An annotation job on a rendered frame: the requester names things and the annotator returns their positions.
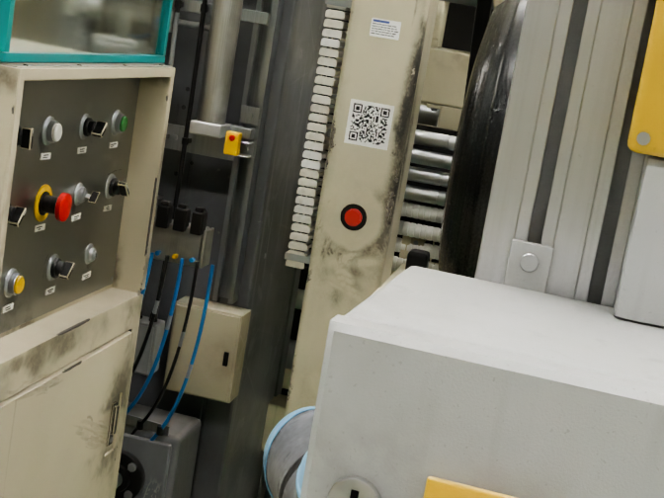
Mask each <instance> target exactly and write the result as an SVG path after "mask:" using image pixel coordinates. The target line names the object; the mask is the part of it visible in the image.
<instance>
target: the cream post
mask: <svg viewBox="0 0 664 498"><path fill-rule="evenodd" d="M438 4H439V0H353V1H352V7H351V13H350V19H349V25H348V31H347V36H346V42H345V48H344V55H343V61H342V67H341V73H340V79H339V85H338V91H337V97H336V103H335V110H334V116H333V122H332V127H331V134H330V141H329V147H328V153H327V158H326V164H325V170H324V176H323V182H322V188H321V194H320V200H319V206H318V212H317V217H316V223H315V230H314V236H313V242H312V248H311V254H310V262H309V269H308V275H307V281H306V286H305V291H304V297H303V303H302V309H301V315H300V320H299V326H298V332H297V338H296V345H295V351H294V357H293V363H292V369H291V375H290V386H289V392H288V398H287V405H286V411H285V417H286V416H287V415H289V414H290V413H292V412H293V411H295V410H297V409H300V408H303V407H309V406H315V405H316V399H317V393H318V387H319V381H320V376H321V370H322V364H323V358H324V352H325V346H326V340H327V334H328V328H329V322H330V320H331V319H332V318H333V317H335V316H336V315H338V314H339V315H343V316H344V315H346V314H347V313H348V312H350V311H351V310H352V309H354V308H355V307H356V306H358V305H359V304H360V303H362V302H363V301H364V300H366V299H367V298H368V297H370V296H371V295H372V294H373V293H374V292H375V291H376V290H377V289H378V288H380V287H381V286H382V285H383V284H384V283H385V282H386V281H387V280H388V278H389V277H390V273H391V268H392V262H393V256H394V251H395V245H396V239H397V234H398V228H399V222H400V217H401V212H402V206H403V201H404V195H405V189H406V184H407V178H408V172H409V167H410V161H411V155H412V150H413V144H414V138H415V132H416V127H417V122H418V116H419V111H420V105H421V99H422V94H423V88H424V82H425V77H426V71H427V65H428V60H429V54H430V48H431V43H432V37H433V31H434V27H435V21H436V15H437V10H438ZM372 18H378V19H384V20H389V21H395V22H401V28H400V34H399V39H398V41H397V40H391V39H385V38H379V37H373V36H370V29H371V23H372ZM351 99H356V100H362V101H367V102H373V103H379V104H384V105H389V106H394V112H393V118H392V124H391V129H390V135H389V141H388V146H387V150H382V149H377V148H371V147H366V146H361V145H356V144H351V143H345V142H344V139H345V133H346V127H347V121H348V115H349V110H350V104H351ZM351 208H356V209H358V210H359V211H360V212H361V214H362V216H363V219H362V221H361V223H360V224H359V225H357V226H350V225H349V224H347V223H346V221H345V213H346V212H347V211H348V210H349V209H351Z"/></svg>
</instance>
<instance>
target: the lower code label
mask: <svg viewBox="0 0 664 498"><path fill-rule="evenodd" d="M393 112H394V106H389V105H384V104H379V103H373V102H367V101H362V100H356V99H351V104H350V110H349V115H348V121H347V127H346V133H345V139H344V142H345V143H351V144H356V145H361V146H366V147H371V148H377V149H382V150H387V146H388V141H389V135H390V129H391V124H392V118H393Z"/></svg>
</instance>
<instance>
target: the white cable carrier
mask: <svg viewBox="0 0 664 498"><path fill-rule="evenodd" d="M327 7H329V8H333V10H331V9H328V10H326V13H325V17H328V18H332V19H326V20H325V21H324V25H323V26H324V27H327V28H330V29H324V30H323V31H322V36H324V37H328V39H327V38H323V39H322V40H321V45H323V46H326V47H322V48H320V50H319V54H320V55H324V56H325V57H323V56H321V57H319V58H318V62H317V63H318V64H320V65H323V66H318V67H317V69H316V73H317V74H320V75H322V76H319V75H318V76H316V77H315V81H314V82H315V83H317V84H321V85H315V86H314V88H313V93H317V94H319V95H316V94H315V95H313V96H312V99H311V101H312V102H314V103H318V104H312V105H311V107H310V110H311V111H312V112H315V113H316V114H315V113H312V114H310V115H309V118H308V119H309V120H310V121H312V122H314V123H309V124H308V125H307V129H308V130H312V131H309V132H307V133H306V136H305V138H306V139H310V140H311V141H306V142H305V144H304V148H306V149H309V150H304V151H303V154H302V157H304V158H308V159H303V160H302V161H301V167H305V168H303V169H301V170H300V173H299V175H300V176H303V177H302V178H300V179H299V180H298V184H299V185H301V186H302V187H298V188H297V191H296V193H297V194H299V195H301V196H298V197H296V199H295V202H296V203H297V204H299V205H296V206H295V207H294V212H298V213H296V214H294V215H293V217H292V221H296V222H295V223H293V224H292V225H291V230H294V232H292V233H291V234H290V239H292V241H291V242H290V243H289V248H290V250H289V251H288V253H292V254H296V255H301V256H306V257H310V254H311V249H309V248H312V242H313V241H312V240H310V239H313V236H314V232H313V231H312V230H315V222H313V221H316V217H317V214H316V213H315V212H318V205H317V204H319V200H320V197H319V196H316V195H320V194H321V188H320V187H318V186H322V182H323V179H322V178H319V177H323V176H324V169H321V168H325V164H326V161H325V160H323V159H324V158H325V159H326V158H327V153H328V152H327V151H325V150H326V149H328V147H329V142H327V141H325V140H330V134H331V127H332V124H328V123H332V122H333V115H330V114H332V113H333V114H334V110H335V106H333V105H331V104H335V103H336V97H335V96H332V95H337V91H338V88H337V87H333V86H338V85H339V78H337V77H335V76H340V73H341V69H340V68H335V67H342V61H343V60H342V59H338V58H337V57H339V58H343V55H344V50H342V49H338V48H345V41H340V39H342V40H345V39H346V36H347V32H345V31H341V30H348V25H349V24H348V23H347V22H343V20H344V21H349V19H350V13H348V12H344V11H351V8H347V7H340V6H334V5H328V4H327ZM335 19H336V20H335ZM333 29H334V30H333ZM332 38H333V39H332ZM330 47H332V48H330ZM328 56H329V57H328ZM329 113H330V114H329ZM326 131H327V132H326ZM323 149H324V150H323ZM286 266H289V267H294V268H299V269H304V263H300V262H296V261H291V260H286Z"/></svg>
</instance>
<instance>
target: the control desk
mask: <svg viewBox="0 0 664 498"><path fill-rule="evenodd" d="M175 69H176V68H175V67H172V66H171V65H165V64H163V63H93V62H0V498H115V496H116V489H117V482H118V475H119V468H120V460H121V453H122V446H123V439H124V432H125V418H126V412H127V405H128V398H129V391H130V384H131V377H132V369H133V362H134V355H135V348H136V341H137V334H138V326H139V319H140V312H141V306H142V299H143V294H141V293H140V291H142V290H144V289H145V282H146V275H147V267H148V260H149V253H150V246H151V239H152V232H153V225H154V217H155V211H156V204H157V197H158V190H159V183H160V176H161V168H162V161H163V154H164V147H165V140H166V133H167V126H168V119H169V112H170V105H171V98H172V91H173V84H174V76H175Z"/></svg>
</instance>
